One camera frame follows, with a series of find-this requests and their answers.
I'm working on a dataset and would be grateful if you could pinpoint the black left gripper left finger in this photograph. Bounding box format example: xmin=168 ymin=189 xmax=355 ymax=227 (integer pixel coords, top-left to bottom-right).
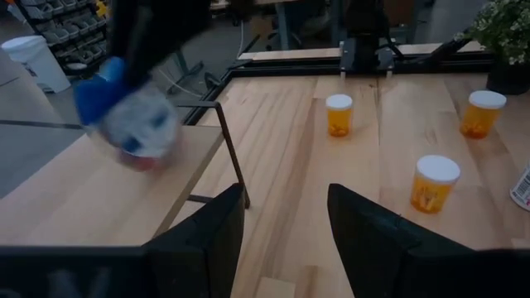
xmin=142 ymin=183 xmax=247 ymax=298

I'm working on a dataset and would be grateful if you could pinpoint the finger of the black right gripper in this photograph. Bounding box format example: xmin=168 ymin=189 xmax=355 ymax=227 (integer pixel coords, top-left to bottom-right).
xmin=140 ymin=0 xmax=212 ymax=80
xmin=109 ymin=0 xmax=146 ymax=90

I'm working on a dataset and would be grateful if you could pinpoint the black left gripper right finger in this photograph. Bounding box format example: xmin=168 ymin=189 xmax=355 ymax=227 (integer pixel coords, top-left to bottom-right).
xmin=326 ymin=183 xmax=477 ymax=298

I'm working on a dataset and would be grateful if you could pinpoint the orange pill bottle white cap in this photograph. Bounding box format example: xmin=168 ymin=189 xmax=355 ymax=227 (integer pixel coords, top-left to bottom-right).
xmin=325 ymin=94 xmax=354 ymax=138
xmin=409 ymin=155 xmax=461 ymax=215
xmin=459 ymin=89 xmax=508 ymax=140

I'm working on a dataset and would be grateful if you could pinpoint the white bottle with blue cap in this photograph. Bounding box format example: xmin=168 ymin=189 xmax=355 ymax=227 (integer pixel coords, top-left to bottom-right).
xmin=73 ymin=56 xmax=183 ymax=171

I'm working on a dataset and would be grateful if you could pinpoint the white Trader Joe's melatonin bottle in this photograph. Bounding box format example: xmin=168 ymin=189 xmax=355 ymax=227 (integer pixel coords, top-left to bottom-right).
xmin=509 ymin=161 xmax=530 ymax=212

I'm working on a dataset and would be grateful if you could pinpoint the storage rack with small bins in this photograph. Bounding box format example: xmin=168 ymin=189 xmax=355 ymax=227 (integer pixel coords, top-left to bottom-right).
xmin=15 ymin=0 xmax=109 ymax=79

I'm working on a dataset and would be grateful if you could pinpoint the white trash bin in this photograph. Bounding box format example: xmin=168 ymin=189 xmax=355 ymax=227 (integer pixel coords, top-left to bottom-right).
xmin=1 ymin=35 xmax=72 ymax=94

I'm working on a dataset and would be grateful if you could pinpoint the grey desk leg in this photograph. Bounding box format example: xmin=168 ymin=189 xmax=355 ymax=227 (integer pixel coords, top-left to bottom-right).
xmin=272 ymin=0 xmax=292 ymax=51

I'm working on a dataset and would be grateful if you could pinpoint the potted plant with white flowers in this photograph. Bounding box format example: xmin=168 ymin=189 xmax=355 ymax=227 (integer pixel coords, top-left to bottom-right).
xmin=454 ymin=0 xmax=530 ymax=96

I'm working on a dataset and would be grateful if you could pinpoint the white floor cable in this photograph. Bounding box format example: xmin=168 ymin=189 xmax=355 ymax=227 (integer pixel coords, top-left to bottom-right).
xmin=236 ymin=19 xmax=246 ymax=59

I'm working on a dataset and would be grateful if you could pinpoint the wooden shelf black metal frame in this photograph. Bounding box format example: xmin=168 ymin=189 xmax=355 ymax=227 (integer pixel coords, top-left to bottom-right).
xmin=0 ymin=99 xmax=252 ymax=249

